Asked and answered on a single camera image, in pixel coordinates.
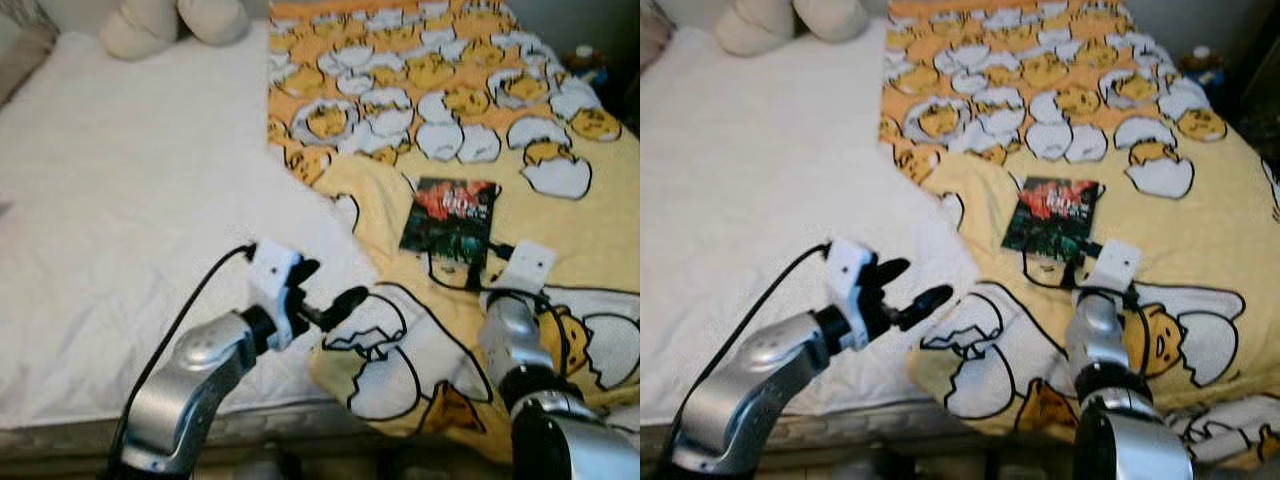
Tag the dark red-green paperback book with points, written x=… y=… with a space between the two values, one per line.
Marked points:
x=1050 y=212
x=450 y=215

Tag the yellow cartoon egg blanket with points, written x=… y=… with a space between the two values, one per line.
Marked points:
x=1200 y=230
x=590 y=230

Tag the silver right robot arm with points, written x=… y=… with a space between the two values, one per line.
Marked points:
x=560 y=440
x=1130 y=440

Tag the bed with white sheet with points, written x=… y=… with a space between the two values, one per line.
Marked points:
x=130 y=200
x=760 y=200

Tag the dark wardrobe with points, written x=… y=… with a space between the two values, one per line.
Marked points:
x=1260 y=80
x=630 y=60

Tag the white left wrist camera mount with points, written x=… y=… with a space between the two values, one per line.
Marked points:
x=850 y=275
x=272 y=275

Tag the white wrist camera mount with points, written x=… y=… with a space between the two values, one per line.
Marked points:
x=850 y=275
x=272 y=275
x=1113 y=265
x=525 y=265

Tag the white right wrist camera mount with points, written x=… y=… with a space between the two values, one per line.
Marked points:
x=1113 y=265
x=525 y=265

